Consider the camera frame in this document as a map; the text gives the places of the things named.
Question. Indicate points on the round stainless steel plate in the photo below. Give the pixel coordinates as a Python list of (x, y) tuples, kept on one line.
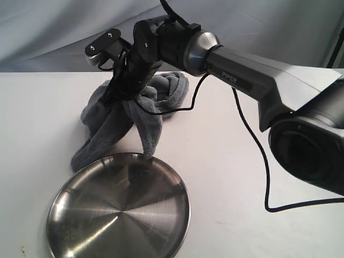
[(122, 205)]

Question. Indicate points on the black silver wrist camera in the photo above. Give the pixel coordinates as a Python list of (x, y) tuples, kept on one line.
[(107, 46)]

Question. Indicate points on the grey backdrop cloth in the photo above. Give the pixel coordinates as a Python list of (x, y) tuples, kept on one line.
[(50, 36)]

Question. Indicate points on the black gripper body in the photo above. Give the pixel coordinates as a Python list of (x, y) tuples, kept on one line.
[(155, 42)]

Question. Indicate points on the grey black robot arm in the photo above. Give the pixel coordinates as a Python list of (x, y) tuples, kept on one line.
[(301, 107)]

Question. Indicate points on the grey fleece cloth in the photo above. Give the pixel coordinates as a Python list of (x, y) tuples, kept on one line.
[(163, 94)]

